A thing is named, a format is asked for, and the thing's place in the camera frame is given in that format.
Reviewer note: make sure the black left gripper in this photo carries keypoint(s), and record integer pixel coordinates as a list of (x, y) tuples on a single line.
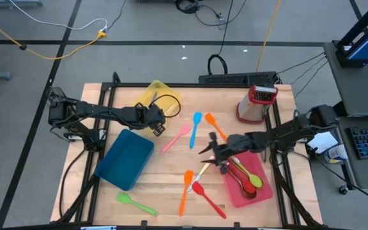
[(152, 116)]

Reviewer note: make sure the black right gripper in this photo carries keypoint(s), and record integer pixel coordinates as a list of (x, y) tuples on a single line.
[(238, 143)]

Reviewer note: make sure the orange silicone spatula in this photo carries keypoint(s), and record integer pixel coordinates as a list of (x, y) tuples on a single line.
[(210, 119), (188, 176)]

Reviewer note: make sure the pink silicone spatula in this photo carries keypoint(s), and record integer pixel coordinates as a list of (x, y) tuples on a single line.
[(184, 130)]

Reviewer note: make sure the red silicone spatula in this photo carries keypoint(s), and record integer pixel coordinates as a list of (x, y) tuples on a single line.
[(197, 188)]

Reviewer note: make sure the blue silicone spatula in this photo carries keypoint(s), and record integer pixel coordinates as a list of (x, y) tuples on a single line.
[(196, 118)]

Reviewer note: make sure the red silicone spoon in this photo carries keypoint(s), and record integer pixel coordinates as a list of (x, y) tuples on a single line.
[(248, 187)]

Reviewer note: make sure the blue plastic bin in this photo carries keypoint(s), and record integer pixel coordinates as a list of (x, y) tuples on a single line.
[(123, 159)]

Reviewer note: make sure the green silicone spatula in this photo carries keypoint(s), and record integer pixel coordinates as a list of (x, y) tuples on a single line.
[(124, 198)]

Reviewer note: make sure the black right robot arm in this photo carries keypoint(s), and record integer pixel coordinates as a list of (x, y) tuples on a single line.
[(286, 131)]

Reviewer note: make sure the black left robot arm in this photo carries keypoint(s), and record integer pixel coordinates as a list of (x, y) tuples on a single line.
[(107, 113)]

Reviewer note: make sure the yellow plastic bin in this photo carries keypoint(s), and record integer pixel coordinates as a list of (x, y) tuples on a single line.
[(158, 87)]

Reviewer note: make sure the pink plastic bin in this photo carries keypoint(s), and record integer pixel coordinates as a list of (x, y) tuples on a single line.
[(260, 167)]

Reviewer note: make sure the black power strip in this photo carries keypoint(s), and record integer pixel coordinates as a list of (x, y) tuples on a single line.
[(235, 78)]

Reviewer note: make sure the black mesh control box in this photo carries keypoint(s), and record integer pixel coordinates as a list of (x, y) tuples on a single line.
[(56, 92)]

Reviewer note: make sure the white paper sheet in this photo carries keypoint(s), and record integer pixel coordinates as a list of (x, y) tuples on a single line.
[(323, 142)]

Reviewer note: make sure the white and blue bottle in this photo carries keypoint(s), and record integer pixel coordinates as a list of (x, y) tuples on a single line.
[(335, 153)]

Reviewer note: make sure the black caster wheel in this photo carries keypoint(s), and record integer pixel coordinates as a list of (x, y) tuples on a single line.
[(343, 190)]

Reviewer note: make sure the small black ball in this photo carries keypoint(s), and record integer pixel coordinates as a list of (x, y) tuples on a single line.
[(23, 47)]

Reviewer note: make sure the grey keyboard desk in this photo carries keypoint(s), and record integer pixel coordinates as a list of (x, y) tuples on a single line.
[(363, 172)]

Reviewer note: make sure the long grey floor bar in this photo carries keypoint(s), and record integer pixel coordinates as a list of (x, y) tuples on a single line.
[(11, 2)]

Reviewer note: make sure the black metal table frame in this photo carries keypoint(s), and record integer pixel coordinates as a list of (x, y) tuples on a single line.
[(187, 85)]

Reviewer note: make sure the silver metal bracket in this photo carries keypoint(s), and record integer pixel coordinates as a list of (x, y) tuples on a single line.
[(97, 228)]

